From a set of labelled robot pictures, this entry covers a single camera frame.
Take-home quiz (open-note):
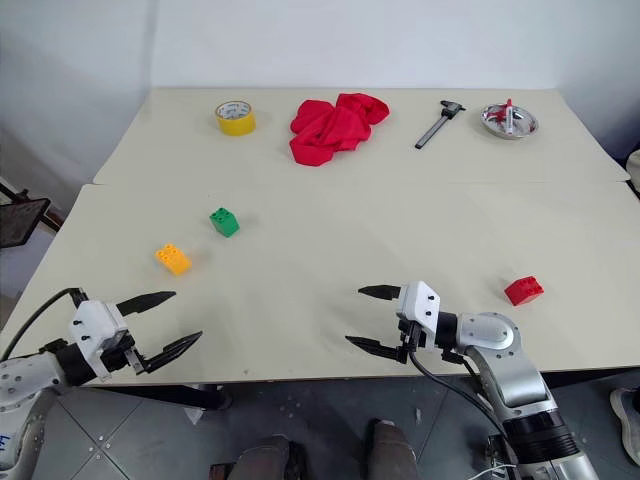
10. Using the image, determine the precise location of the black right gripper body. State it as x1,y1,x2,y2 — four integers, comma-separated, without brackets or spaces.
394,319,427,364

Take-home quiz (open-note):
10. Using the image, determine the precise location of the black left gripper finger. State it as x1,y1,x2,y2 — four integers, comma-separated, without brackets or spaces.
114,291,177,317
141,330,204,375

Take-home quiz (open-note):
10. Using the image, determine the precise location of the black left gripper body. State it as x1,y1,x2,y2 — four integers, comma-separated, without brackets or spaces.
98,331,147,376

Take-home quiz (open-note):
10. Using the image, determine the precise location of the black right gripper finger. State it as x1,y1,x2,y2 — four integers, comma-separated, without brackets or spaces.
357,284,403,302
344,335,404,363

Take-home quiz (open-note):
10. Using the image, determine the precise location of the orange toy brick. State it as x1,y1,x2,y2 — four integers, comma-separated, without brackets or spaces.
154,243,193,277

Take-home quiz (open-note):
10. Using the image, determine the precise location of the green toy brick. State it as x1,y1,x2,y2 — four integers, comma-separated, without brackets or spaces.
208,206,241,239

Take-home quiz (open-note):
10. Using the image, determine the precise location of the red toy brick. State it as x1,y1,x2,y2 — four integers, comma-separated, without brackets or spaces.
503,274,545,307

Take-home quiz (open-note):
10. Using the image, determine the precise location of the black chair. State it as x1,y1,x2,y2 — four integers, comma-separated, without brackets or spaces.
0,175,53,249

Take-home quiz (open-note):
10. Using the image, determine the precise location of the red crumpled cloth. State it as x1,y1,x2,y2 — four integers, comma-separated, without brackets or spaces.
288,92,391,168

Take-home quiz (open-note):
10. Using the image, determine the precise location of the black digital caliper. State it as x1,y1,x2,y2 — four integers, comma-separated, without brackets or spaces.
414,100,468,150

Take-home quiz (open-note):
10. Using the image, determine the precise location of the yellow tape roll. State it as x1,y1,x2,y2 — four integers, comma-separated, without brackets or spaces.
213,100,258,137

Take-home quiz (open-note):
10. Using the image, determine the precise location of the round silver metal dish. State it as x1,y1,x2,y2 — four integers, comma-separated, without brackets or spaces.
480,102,540,140

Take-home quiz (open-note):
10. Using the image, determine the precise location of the grey sneaker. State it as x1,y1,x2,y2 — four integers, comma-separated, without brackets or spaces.
609,385,640,467

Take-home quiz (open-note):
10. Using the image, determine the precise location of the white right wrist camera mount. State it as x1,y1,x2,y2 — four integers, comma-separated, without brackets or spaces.
395,280,442,348

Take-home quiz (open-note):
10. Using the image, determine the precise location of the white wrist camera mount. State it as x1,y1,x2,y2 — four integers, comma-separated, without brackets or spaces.
69,299,129,383
395,280,442,348

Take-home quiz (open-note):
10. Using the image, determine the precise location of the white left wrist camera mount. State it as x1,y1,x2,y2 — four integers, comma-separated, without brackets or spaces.
69,299,129,383

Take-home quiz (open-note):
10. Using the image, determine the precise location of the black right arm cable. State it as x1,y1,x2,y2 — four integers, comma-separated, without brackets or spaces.
407,348,516,451

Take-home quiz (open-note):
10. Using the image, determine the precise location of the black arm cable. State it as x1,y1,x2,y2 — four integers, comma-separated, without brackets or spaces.
407,348,516,451
0,287,89,362

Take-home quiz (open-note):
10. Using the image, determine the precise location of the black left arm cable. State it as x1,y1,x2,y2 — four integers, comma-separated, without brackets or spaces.
0,287,89,362

